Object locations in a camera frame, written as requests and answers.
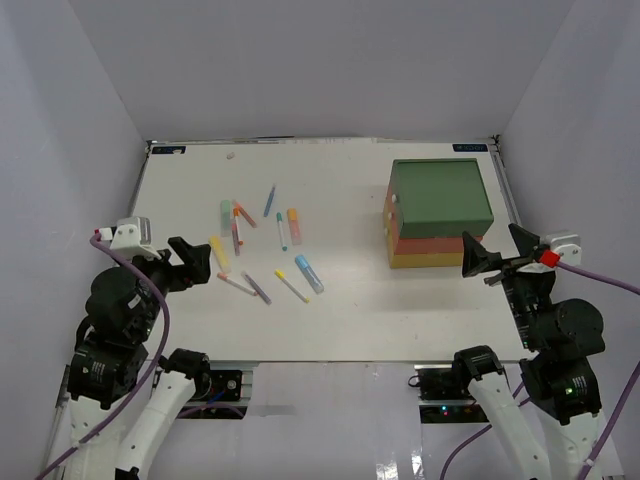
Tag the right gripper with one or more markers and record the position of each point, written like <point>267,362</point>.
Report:
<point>476,258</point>

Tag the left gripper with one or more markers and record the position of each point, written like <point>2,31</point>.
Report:
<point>197,257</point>

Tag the purple pen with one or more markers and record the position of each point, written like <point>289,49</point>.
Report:
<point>259,290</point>

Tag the blue pen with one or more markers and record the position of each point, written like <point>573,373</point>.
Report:
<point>269,201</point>

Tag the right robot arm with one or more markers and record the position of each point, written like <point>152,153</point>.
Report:
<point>559,380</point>

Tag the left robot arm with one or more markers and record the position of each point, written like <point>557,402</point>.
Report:
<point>125,394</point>

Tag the yellow highlighter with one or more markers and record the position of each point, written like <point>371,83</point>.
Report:
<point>220,254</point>

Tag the pink cap white pen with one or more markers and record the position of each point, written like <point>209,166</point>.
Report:
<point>225,278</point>

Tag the green highlighter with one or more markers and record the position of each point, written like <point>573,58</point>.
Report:
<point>225,211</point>

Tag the orange cap pen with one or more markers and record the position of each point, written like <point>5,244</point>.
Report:
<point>245,214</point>

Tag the yellow cap pen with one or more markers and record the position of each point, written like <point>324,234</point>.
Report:
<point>281,276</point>

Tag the stacked drawer box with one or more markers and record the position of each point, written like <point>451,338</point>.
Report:
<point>429,204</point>

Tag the teal cap pen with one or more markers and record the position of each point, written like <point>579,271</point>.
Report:
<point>280,226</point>

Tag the orange pink highlighter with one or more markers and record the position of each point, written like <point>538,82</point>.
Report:
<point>294,226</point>

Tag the blue highlighter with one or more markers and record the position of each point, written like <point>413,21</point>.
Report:
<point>309,274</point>

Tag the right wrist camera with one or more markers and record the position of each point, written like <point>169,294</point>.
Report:
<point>555,248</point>

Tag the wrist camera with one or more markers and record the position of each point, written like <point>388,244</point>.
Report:
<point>555,248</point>
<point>130,237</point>

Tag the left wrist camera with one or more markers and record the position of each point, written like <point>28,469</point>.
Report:
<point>130,237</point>

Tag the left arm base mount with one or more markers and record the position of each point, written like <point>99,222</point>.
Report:
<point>221,385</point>

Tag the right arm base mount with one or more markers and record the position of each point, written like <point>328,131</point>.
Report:
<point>442,399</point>

